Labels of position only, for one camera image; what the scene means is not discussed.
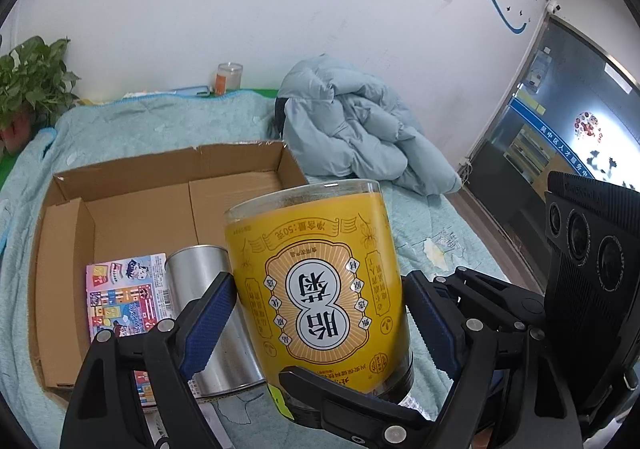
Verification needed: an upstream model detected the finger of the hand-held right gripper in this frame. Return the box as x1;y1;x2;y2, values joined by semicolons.
432;265;548;331
277;365;453;449

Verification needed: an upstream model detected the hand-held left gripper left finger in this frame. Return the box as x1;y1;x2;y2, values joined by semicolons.
60;271;239;449

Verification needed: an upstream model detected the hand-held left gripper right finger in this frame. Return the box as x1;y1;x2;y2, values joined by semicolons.
406;271;583;449

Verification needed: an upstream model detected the silver metal can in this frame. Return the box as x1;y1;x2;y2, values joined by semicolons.
165;244;267;400

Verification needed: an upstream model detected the colourful cartoon game box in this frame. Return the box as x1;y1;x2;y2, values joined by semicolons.
85;253;177;411

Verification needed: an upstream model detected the yellow label jar black lid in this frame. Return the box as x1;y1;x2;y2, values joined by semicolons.
223;179;416;425

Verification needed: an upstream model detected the brown cardboard box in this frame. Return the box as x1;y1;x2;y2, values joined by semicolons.
27;140;310;395

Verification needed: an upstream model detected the light blue quilted blanket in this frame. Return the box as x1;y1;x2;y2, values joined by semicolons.
0;89;511;449

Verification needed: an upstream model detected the glass door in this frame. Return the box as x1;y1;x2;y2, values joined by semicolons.
467;12;640;290

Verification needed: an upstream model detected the grey-blue folded quilt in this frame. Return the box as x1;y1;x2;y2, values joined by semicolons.
274;54;463;195

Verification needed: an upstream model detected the light blue flat book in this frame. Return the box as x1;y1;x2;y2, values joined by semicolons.
122;86;211;100

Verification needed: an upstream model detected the glass jar orange label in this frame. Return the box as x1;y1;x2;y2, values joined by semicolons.
215;62;243;96

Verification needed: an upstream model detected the bushy potted plant red pot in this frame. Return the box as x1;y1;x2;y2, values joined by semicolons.
0;36;81;150

